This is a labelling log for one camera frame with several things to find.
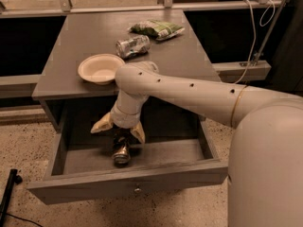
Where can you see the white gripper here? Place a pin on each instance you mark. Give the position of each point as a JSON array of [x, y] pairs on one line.
[[123, 119]]

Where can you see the orange soda can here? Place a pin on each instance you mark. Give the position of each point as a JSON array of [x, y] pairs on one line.
[[121, 153]]

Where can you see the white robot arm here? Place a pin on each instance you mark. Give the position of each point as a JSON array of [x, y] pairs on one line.
[[265, 167]]

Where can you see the grey open drawer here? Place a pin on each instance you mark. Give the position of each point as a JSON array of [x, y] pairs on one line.
[[85, 171]]

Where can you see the metal drawer knob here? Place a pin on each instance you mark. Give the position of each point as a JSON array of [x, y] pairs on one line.
[[137, 190]]

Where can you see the silver green soda can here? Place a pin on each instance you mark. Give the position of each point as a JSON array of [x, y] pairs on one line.
[[137, 45]]

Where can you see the grey wooden cabinet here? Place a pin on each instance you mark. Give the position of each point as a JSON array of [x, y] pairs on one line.
[[88, 34]]

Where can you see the white paper bowl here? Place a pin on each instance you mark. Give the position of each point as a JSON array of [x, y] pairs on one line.
[[100, 69]]

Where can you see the green chip bag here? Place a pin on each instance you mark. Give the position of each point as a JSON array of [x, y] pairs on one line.
[[159, 30]]

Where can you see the black stand leg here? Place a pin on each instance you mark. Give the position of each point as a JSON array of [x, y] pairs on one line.
[[13, 179]]

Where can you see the metal railing frame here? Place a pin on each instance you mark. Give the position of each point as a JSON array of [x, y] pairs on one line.
[[24, 85]]

